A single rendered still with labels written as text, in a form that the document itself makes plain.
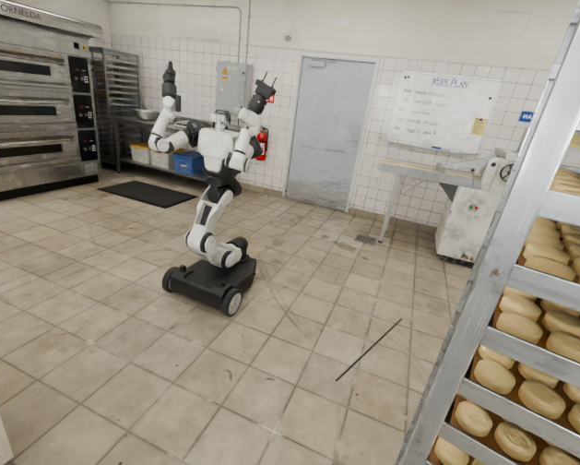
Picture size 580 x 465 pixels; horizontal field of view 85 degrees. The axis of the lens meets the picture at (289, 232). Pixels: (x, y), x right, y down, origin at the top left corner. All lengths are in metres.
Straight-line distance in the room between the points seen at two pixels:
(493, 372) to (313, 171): 4.50
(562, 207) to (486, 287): 0.11
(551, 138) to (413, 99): 4.22
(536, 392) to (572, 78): 0.40
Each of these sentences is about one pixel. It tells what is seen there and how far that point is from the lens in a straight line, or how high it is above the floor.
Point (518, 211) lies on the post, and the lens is 0.41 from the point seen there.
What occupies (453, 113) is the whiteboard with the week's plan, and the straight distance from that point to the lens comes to 4.61.
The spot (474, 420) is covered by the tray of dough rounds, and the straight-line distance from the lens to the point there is 0.64.
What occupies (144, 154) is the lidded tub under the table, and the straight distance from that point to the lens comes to 5.72.
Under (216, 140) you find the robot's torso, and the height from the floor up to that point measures 1.18.
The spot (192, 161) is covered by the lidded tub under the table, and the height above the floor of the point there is 0.42.
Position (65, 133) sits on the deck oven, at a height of 0.72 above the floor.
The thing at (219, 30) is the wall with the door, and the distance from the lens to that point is 5.58.
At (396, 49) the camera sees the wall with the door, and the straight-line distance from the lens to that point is 4.69.
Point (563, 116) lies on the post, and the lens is 0.40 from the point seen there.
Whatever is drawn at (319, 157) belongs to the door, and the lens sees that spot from 4.87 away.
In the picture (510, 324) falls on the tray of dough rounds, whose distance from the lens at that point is 0.53.
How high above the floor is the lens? 1.48
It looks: 23 degrees down
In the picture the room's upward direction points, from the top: 8 degrees clockwise
